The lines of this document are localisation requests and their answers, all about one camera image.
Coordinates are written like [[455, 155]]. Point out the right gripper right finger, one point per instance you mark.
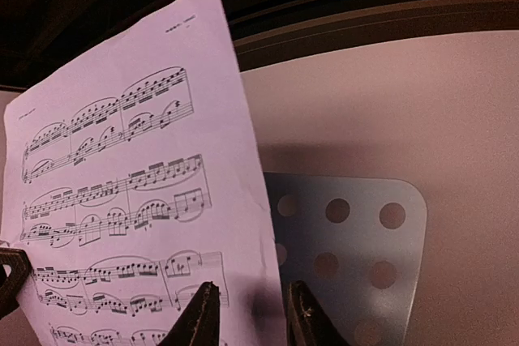
[[307, 322]]

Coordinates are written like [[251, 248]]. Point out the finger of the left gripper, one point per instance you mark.
[[15, 269]]

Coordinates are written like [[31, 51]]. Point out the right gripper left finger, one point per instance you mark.
[[199, 323]]

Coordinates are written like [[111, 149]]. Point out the purple sheet music page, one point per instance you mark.
[[132, 176]]

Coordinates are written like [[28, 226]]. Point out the grey folding music stand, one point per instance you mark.
[[357, 243]]

